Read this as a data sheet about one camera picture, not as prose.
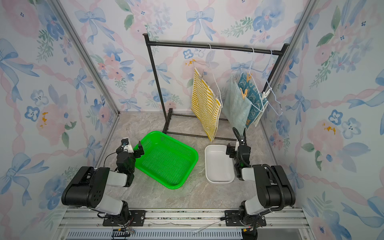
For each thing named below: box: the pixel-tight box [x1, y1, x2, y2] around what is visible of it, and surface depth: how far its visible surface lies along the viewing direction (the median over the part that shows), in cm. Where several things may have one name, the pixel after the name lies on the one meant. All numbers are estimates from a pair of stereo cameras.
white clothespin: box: [262, 89, 270, 101], surface depth 76 cm
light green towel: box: [222, 75, 252, 135], surface depth 85 cm
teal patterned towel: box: [237, 72, 269, 130], surface depth 85 cm
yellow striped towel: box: [191, 67, 223, 142], surface depth 87 cm
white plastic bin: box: [204, 144, 235, 184], surface depth 90 cm
